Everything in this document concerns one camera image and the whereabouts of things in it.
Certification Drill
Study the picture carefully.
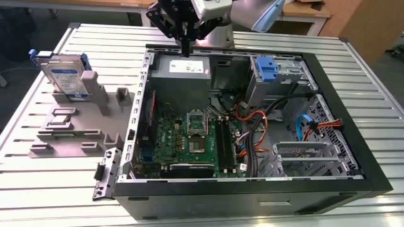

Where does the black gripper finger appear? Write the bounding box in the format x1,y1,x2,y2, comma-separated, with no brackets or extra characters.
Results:
144,2,188,59
187,18,223,59

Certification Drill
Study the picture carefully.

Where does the hard disk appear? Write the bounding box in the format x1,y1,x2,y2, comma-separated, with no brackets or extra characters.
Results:
28,49,93,101

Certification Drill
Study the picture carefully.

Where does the red yellow power wire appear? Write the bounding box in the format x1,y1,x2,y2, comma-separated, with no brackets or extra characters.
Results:
311,118,345,135

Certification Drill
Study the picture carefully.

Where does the metal disk bay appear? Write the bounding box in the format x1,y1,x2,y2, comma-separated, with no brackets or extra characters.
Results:
272,141,364,178

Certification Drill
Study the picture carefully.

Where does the grey power supply unit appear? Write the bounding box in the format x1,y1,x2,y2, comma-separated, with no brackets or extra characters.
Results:
148,55,212,114

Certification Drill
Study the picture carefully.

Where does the silver optical drive cage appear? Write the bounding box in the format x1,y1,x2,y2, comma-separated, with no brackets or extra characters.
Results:
245,55,319,114

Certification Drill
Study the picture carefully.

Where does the metal socket cover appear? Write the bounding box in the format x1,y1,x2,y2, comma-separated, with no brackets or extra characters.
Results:
185,109,211,139

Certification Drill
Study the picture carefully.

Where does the CPU socket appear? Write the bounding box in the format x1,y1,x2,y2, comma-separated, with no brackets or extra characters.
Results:
188,138,209,155

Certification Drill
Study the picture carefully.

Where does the grey parts rack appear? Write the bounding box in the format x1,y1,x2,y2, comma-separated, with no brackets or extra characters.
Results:
27,70,137,158

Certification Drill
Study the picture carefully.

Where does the black RAM slot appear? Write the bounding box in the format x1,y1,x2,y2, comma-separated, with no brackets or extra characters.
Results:
223,115,239,175
215,115,231,175

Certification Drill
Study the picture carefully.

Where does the silver CPU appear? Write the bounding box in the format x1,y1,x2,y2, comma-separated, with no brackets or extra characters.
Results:
49,115,71,125

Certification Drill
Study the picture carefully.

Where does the green motherboard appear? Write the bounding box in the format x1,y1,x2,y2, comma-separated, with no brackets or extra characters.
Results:
131,111,249,179

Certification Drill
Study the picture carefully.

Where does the brown wooden cabinet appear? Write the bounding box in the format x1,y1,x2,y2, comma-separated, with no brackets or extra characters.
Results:
319,0,404,68

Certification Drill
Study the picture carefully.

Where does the black graphics card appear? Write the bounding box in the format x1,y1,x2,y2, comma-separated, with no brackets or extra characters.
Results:
159,162,216,179

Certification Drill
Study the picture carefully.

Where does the black PC case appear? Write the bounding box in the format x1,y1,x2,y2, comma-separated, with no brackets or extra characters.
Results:
112,44,395,220

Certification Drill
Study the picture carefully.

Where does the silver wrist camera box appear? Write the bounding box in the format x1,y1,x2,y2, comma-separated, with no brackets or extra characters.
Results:
191,0,233,22

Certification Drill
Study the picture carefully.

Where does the wooden desk white frame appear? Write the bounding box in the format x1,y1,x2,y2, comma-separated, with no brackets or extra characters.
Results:
44,0,152,26
271,0,333,36

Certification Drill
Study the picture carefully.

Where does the thin red wire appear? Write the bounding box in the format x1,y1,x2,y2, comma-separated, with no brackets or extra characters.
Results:
141,89,157,140

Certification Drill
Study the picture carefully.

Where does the orange wire bundle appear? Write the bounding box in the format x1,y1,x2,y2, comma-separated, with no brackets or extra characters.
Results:
233,92,271,159

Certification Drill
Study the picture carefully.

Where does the blue data wire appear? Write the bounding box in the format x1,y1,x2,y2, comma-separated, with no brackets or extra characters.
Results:
296,113,317,142

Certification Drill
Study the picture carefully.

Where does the black cable bundle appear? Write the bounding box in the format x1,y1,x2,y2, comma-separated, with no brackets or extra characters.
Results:
245,93,316,178

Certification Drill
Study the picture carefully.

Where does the grey hinged case bracket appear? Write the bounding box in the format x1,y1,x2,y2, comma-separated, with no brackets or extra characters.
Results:
91,146,124,201

